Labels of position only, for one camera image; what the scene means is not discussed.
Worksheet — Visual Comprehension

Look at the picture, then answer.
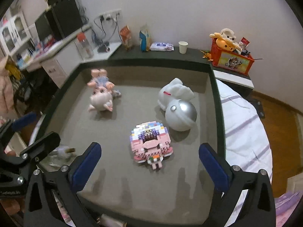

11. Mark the pink block-built toy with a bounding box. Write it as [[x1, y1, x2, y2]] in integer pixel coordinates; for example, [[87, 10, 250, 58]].
[[129, 121, 174, 170]]

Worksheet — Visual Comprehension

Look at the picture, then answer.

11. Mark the white astronaut figurine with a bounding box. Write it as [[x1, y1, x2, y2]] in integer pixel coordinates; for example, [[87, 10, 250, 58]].
[[158, 78, 197, 132]]

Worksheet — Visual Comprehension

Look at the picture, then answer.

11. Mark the pink pig doll figurine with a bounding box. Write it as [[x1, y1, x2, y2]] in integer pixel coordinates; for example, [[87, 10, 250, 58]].
[[87, 69, 121, 112]]

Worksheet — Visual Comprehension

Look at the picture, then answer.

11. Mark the pink jacket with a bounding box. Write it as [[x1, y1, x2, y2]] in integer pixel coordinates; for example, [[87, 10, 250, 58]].
[[0, 55, 14, 114]]

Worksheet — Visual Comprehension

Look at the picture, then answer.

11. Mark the white striped quilted tablecloth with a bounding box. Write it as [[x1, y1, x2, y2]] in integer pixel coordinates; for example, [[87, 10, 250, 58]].
[[216, 79, 273, 227]]

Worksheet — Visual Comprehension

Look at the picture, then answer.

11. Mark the white desk with drawers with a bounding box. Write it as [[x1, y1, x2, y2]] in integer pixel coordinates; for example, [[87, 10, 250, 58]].
[[18, 25, 93, 89]]

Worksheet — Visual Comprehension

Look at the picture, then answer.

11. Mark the pink bedsheet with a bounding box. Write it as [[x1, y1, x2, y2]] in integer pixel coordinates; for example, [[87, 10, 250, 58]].
[[275, 191, 302, 227]]

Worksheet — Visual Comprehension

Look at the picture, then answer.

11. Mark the black square floor stand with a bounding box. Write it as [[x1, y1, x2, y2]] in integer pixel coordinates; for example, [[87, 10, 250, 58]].
[[251, 99, 265, 119]]

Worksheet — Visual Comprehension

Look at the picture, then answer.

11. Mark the pink box with black rim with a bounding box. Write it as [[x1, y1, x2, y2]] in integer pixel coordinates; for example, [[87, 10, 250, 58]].
[[37, 58, 225, 226]]

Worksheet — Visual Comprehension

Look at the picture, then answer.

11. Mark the white glass-door cabinet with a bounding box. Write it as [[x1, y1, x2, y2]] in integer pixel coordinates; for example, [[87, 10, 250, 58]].
[[1, 12, 31, 55]]

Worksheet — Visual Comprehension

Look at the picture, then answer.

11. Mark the clear bottle red cap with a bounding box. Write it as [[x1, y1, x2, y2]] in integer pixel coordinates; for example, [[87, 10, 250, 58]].
[[77, 32, 94, 59]]

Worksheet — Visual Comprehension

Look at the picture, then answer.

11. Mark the black computer monitor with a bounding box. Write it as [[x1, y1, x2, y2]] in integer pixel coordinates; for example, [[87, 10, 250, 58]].
[[34, 12, 53, 42]]

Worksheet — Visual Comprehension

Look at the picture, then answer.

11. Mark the orange toy storage crate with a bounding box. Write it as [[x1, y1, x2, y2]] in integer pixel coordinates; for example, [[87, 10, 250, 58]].
[[210, 38, 255, 76]]

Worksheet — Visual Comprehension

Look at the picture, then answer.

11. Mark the yellow plush toy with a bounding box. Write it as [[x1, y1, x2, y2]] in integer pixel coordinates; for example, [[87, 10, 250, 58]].
[[209, 32, 242, 52]]

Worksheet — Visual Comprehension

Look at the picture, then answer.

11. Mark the white paper cup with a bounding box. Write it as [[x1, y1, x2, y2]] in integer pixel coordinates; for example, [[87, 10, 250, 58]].
[[179, 41, 188, 54]]

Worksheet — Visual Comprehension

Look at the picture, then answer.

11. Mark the wet wipes pack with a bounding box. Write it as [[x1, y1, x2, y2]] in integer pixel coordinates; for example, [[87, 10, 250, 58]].
[[149, 42, 174, 52]]

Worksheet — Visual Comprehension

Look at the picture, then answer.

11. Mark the orange snack bag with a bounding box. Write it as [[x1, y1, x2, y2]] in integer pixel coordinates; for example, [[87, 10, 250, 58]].
[[119, 25, 133, 50]]

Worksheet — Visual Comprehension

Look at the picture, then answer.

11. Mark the blue white snack bag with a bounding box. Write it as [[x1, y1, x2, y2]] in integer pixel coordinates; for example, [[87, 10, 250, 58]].
[[139, 24, 152, 52]]

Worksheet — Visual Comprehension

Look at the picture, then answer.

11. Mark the white wall power strip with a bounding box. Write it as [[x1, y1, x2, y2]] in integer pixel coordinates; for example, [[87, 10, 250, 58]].
[[97, 9, 122, 20]]

